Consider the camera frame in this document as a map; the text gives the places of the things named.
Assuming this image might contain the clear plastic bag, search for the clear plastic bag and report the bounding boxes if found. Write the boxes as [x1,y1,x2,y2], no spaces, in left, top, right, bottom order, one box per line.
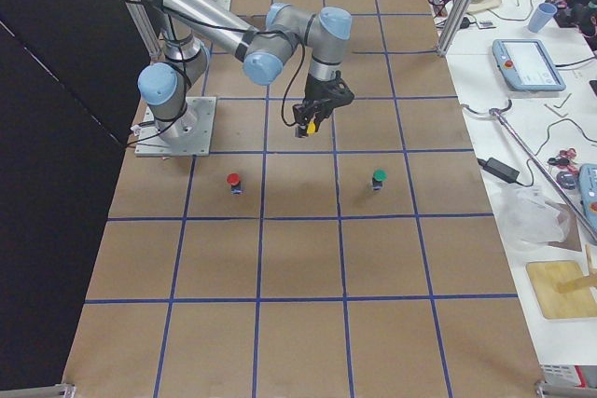
[492,185,581,252]

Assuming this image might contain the light blue plastic cup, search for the light blue plastic cup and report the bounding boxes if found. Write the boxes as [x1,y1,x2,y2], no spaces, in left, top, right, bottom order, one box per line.
[527,2,558,33]

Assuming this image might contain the blue teach pendant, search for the blue teach pendant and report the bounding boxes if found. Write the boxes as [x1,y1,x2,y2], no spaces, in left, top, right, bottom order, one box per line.
[577,163,597,228]
[492,39,566,92]

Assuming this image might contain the silver metal cane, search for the silver metal cane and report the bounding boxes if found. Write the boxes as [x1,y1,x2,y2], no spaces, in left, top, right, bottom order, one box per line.
[461,100,596,240]

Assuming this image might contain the green push button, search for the green push button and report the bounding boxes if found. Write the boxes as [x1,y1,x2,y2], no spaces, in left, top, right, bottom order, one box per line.
[371,169,387,191]

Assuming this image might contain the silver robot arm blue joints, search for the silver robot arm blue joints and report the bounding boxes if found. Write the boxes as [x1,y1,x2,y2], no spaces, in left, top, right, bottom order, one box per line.
[90,0,354,147]

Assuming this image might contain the red push button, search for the red push button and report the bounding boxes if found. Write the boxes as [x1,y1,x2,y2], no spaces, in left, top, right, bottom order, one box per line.
[226,172,243,195]

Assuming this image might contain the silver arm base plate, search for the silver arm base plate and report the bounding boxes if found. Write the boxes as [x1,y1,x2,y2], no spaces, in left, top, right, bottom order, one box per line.
[134,97,217,158]

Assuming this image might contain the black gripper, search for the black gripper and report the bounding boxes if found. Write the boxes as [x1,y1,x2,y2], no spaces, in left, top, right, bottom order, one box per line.
[293,71,354,138]

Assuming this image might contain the black power adapter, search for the black power adapter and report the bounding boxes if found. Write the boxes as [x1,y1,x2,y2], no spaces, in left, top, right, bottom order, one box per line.
[481,158,520,184]

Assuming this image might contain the wooden cutting board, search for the wooden cutting board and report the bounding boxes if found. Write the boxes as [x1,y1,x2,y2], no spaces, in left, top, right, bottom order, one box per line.
[526,261,596,320]

